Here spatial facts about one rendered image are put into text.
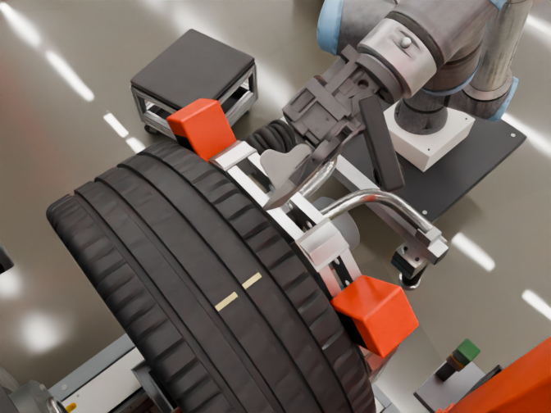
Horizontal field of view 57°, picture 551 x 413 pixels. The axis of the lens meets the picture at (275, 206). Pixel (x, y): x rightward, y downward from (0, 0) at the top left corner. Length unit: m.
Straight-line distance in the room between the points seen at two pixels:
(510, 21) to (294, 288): 0.95
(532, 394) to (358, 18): 0.52
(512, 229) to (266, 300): 1.69
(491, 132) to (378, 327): 1.49
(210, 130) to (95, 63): 2.00
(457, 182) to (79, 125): 1.66
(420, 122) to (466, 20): 1.24
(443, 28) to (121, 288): 0.48
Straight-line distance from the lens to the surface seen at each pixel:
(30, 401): 0.94
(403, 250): 0.94
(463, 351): 1.22
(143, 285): 0.66
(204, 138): 0.84
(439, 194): 1.85
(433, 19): 0.62
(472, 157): 1.99
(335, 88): 0.61
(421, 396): 1.39
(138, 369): 1.72
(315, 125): 0.59
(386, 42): 0.61
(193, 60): 2.19
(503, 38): 1.46
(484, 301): 2.05
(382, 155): 0.60
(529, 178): 2.43
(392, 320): 0.71
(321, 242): 0.73
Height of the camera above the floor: 1.76
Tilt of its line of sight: 57 degrees down
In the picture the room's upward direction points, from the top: straight up
